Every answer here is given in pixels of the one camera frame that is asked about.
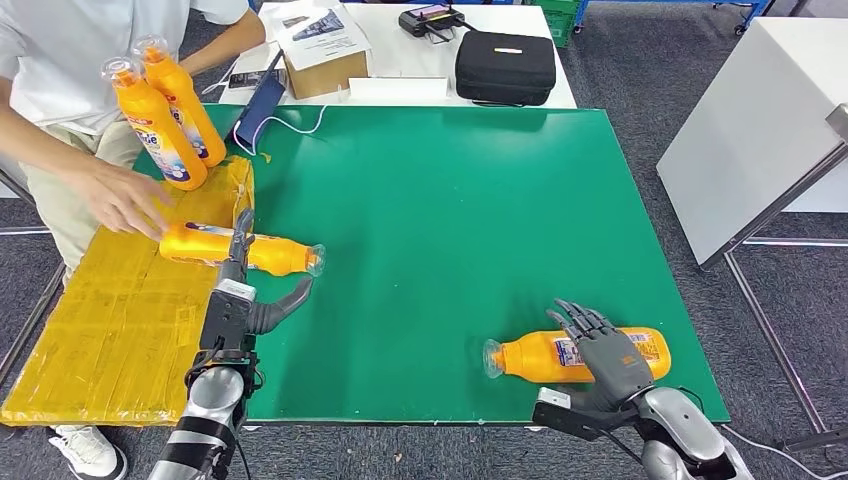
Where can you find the person's right hand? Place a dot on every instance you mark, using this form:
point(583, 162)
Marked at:
point(119, 199)

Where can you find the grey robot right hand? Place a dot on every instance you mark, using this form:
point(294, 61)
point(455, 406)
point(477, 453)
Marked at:
point(616, 364)

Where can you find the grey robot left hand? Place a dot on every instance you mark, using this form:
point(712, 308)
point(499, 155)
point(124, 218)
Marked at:
point(242, 265)

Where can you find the orange detergent bottle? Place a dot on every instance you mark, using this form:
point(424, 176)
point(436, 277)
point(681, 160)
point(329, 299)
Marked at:
point(152, 126)
point(530, 358)
point(285, 255)
point(189, 112)

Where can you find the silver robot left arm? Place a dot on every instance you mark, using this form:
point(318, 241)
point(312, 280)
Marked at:
point(205, 411)

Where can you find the person's right forearm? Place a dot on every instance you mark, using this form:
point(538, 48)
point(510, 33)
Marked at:
point(40, 139)

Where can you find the person's left forearm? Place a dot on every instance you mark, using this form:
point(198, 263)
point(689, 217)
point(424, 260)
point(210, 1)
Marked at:
point(225, 43)

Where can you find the yellow taped cardboard sheet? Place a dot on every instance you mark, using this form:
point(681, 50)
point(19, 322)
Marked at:
point(99, 331)

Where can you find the person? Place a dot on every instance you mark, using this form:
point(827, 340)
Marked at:
point(66, 53)

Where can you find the dark blue folio case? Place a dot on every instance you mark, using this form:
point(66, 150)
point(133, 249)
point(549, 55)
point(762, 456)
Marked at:
point(262, 109)

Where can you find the black smartphone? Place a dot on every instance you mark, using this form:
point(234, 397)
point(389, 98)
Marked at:
point(248, 79)

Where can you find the green table board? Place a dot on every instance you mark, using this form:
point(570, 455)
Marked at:
point(430, 199)

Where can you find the brown cardboard box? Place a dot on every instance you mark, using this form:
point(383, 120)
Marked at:
point(328, 79)

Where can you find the flat white box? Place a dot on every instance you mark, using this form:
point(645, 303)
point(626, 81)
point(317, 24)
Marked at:
point(397, 91)

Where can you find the printed white paper sheet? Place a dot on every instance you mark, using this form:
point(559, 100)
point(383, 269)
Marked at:
point(321, 36)

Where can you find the person's white shoe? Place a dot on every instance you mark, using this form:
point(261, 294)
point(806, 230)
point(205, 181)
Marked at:
point(86, 454)

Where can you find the white side table top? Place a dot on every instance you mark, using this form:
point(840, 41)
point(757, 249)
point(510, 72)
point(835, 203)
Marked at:
point(752, 132)

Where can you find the black remote controller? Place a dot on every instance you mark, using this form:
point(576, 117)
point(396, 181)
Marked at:
point(427, 20)

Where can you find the black zip case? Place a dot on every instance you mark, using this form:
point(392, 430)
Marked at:
point(505, 66)

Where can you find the green plastic crate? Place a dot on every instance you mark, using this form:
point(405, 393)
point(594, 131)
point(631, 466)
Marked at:
point(560, 20)

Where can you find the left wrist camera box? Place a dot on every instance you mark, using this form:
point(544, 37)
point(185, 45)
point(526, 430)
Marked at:
point(225, 318)

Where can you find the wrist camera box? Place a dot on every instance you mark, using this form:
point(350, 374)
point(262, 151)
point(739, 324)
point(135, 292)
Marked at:
point(563, 414)
point(225, 318)

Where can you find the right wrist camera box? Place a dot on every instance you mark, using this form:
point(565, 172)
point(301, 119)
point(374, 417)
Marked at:
point(563, 414)

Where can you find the grey metal chair frame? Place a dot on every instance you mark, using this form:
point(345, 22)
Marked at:
point(26, 230)

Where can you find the grey metal table frame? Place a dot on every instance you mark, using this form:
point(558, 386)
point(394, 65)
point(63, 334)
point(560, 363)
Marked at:
point(839, 121)

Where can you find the blue cart frame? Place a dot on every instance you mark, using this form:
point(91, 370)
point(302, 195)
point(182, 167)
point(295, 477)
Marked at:
point(580, 13)

